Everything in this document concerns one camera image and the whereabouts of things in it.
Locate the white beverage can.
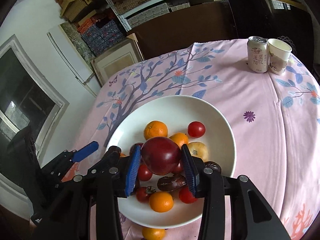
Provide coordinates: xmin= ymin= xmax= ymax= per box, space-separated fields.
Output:
xmin=247 ymin=36 xmax=269 ymax=73

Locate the white paper cup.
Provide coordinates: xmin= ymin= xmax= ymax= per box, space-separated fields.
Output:
xmin=267 ymin=38 xmax=292 ymax=75

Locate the large front orange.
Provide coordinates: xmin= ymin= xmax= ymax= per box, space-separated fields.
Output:
xmin=142 ymin=227 xmax=165 ymax=240

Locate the white oval plate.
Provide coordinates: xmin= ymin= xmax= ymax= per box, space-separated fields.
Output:
xmin=107 ymin=95 xmax=236 ymax=229

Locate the framed picture beige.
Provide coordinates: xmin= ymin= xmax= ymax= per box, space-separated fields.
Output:
xmin=91 ymin=33 xmax=144 ymax=87

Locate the dark wooden cabinet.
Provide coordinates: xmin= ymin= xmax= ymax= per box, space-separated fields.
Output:
xmin=129 ymin=1 xmax=238 ymax=59

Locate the large red plum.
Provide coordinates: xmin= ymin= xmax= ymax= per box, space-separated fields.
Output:
xmin=141 ymin=137 xmax=181 ymax=176

